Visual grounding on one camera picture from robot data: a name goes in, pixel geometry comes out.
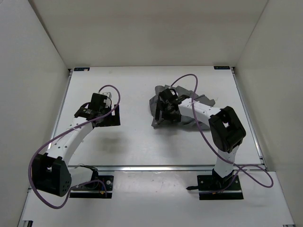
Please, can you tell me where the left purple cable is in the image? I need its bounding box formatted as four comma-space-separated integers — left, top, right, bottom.
28, 84, 122, 209

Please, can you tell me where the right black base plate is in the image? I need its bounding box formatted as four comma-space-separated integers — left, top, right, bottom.
186, 173, 244, 201

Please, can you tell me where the grey skirt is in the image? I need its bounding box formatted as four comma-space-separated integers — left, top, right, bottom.
149, 85, 215, 129

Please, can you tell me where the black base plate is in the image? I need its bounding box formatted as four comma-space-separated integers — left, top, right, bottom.
186, 173, 244, 201
70, 172, 114, 199

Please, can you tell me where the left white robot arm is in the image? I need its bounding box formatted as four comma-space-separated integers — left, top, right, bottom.
31, 92, 120, 197

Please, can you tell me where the purple cable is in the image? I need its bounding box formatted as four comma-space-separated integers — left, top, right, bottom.
28, 84, 122, 209
169, 74, 274, 192

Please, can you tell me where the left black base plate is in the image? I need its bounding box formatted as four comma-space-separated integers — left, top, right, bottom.
70, 172, 114, 199

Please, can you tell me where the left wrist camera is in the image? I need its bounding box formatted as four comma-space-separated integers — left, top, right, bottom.
102, 92, 112, 99

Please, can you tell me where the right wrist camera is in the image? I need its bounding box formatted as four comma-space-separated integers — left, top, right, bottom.
169, 89, 178, 97

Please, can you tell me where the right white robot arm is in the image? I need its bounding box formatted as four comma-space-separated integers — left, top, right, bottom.
150, 88, 246, 190

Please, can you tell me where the right blue corner sticker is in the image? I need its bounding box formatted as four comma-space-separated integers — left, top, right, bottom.
214, 66, 230, 70

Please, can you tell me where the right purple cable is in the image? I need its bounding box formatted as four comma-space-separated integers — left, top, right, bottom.
169, 74, 274, 192

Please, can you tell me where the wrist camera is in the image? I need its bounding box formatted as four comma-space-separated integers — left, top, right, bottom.
169, 89, 178, 97
102, 92, 112, 99

